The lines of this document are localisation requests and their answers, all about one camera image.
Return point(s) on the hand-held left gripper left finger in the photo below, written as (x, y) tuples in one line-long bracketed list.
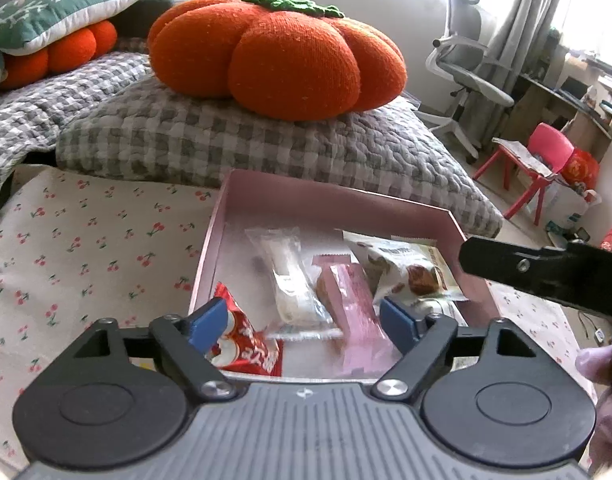
[(208, 322)]

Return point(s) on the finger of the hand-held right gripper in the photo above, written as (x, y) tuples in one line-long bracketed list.
[(511, 262)]

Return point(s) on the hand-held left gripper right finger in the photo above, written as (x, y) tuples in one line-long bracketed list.
[(398, 322)]

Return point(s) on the pink snack packet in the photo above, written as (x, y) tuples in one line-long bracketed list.
[(356, 310)]

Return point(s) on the red snack packet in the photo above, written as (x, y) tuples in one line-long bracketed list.
[(251, 350)]

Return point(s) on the white nut print snack packet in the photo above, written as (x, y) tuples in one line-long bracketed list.
[(401, 270)]

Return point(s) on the clear rice cracker packet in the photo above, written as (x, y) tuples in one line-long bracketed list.
[(291, 280)]

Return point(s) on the pink-lined cardboard box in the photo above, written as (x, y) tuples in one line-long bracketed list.
[(246, 200)]

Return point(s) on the person's right hand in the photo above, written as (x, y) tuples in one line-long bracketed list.
[(593, 365)]

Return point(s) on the white plastic bag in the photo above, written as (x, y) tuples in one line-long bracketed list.
[(566, 205)]

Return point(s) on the crumpled paper sheet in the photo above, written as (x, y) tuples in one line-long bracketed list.
[(523, 155)]

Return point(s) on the red gift bag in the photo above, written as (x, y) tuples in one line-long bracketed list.
[(581, 167)]

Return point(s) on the pink child chair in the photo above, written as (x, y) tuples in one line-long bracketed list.
[(551, 142)]

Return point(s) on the cherry print cloth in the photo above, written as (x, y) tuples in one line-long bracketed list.
[(85, 260)]

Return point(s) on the wooden desk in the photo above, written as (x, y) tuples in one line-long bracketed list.
[(586, 125)]

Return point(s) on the white office chair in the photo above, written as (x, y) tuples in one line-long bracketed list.
[(471, 85)]

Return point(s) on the grey checked pillow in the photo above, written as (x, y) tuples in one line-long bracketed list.
[(185, 140)]

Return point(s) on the grey curtain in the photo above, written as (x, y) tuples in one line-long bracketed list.
[(531, 5)]

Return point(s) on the grey checked blanket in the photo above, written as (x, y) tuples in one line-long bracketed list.
[(60, 95)]

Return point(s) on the large orange pumpkin cushion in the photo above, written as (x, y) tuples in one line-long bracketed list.
[(286, 60)]

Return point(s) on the small orange pumpkin cushion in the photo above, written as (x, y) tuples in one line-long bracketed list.
[(65, 50)]

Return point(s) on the green snowflake pillow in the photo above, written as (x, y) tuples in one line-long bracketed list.
[(50, 15)]

